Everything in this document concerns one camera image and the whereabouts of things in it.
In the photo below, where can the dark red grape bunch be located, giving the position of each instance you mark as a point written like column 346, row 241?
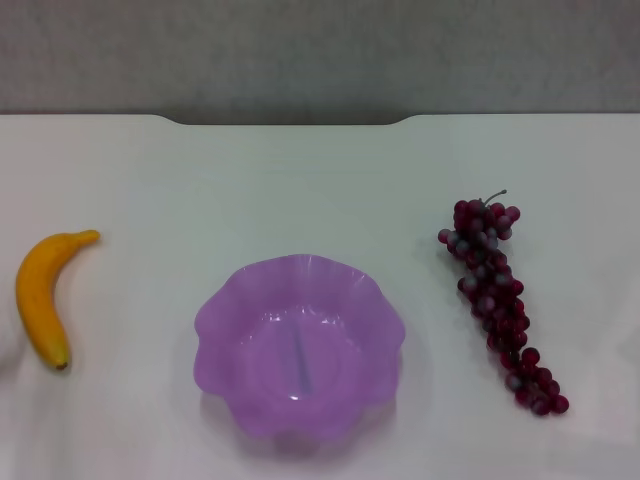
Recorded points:
column 492, row 280

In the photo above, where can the yellow banana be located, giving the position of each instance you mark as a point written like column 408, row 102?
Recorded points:
column 35, row 300

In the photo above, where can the purple wavy plastic bowl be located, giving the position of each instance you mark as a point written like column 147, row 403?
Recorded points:
column 300, row 350

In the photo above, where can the grey fabric partition panel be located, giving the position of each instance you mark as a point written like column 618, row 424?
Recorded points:
column 320, row 55

